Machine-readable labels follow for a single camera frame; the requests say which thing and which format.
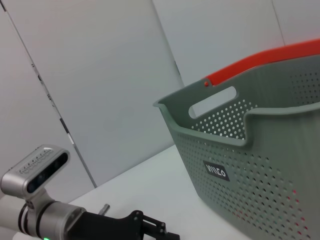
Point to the grey-green perforated storage bin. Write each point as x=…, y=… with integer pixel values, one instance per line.
x=262, y=175

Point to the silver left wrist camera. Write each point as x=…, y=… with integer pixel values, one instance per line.
x=35, y=172

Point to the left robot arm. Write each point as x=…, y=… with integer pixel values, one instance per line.
x=45, y=217

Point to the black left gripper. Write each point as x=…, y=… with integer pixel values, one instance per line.
x=107, y=228

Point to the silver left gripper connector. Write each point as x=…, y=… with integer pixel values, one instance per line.
x=104, y=209

